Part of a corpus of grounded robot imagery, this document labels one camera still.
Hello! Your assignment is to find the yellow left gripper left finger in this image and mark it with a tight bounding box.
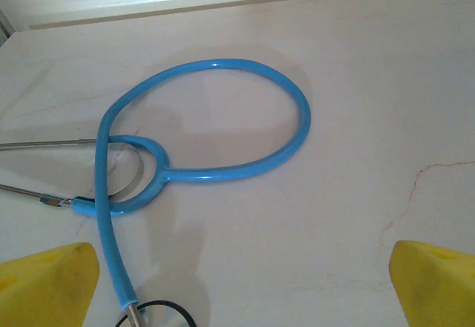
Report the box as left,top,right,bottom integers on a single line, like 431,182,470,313
0,242,101,327

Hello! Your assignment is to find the blue stethoscope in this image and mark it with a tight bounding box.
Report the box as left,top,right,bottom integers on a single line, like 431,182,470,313
0,58,312,327

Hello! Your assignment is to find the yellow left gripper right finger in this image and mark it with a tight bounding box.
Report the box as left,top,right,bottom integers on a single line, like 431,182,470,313
389,240,475,327

